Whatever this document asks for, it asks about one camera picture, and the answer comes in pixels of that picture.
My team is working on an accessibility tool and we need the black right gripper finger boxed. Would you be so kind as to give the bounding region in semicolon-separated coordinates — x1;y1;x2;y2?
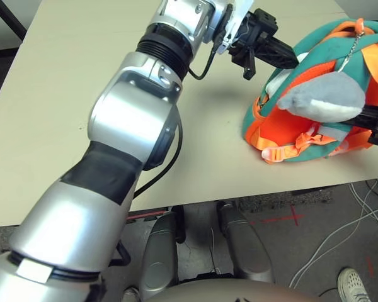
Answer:
348;104;378;129

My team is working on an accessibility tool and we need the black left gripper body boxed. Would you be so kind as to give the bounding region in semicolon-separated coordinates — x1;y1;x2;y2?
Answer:
229;8;280;81

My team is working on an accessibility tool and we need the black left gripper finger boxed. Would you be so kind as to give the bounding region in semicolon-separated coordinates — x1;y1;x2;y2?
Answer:
260;35;301;70

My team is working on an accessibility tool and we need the grey dolphin plush keychain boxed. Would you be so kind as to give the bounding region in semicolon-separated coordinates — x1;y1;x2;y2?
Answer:
277;23;367;123

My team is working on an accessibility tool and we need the teal and orange backpack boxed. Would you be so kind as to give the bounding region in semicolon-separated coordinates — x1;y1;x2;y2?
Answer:
242;18;378;165

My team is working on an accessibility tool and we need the white bystander shoe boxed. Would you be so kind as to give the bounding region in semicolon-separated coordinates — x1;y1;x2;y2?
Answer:
337;266;369;302

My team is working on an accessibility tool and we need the grey robot left leg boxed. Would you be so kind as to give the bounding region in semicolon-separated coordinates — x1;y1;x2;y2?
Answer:
138;213;181;293

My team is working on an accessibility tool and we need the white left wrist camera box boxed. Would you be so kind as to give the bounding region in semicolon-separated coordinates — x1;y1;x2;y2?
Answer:
213;0;253;55

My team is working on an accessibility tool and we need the short white floor cable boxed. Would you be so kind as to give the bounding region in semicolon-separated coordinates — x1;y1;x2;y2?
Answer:
349;182;378;227

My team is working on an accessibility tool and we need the long white floor cable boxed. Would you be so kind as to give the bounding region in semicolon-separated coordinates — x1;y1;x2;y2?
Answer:
289;212;378;289

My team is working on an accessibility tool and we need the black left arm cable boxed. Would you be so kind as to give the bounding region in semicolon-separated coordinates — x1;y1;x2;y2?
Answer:
133;40;219;196

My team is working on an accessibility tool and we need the black metal frame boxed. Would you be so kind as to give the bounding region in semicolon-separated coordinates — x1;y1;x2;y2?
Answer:
0;0;28;52

